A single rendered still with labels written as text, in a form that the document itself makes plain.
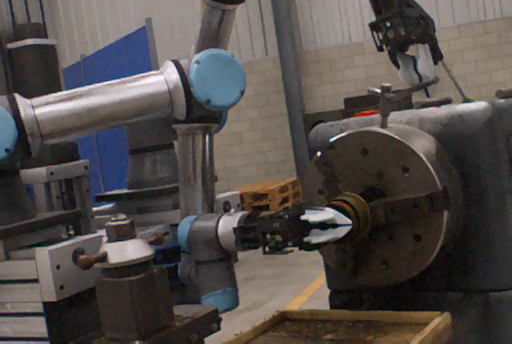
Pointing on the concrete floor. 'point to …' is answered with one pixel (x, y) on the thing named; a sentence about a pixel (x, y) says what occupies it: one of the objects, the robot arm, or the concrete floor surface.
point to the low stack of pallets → (269, 195)
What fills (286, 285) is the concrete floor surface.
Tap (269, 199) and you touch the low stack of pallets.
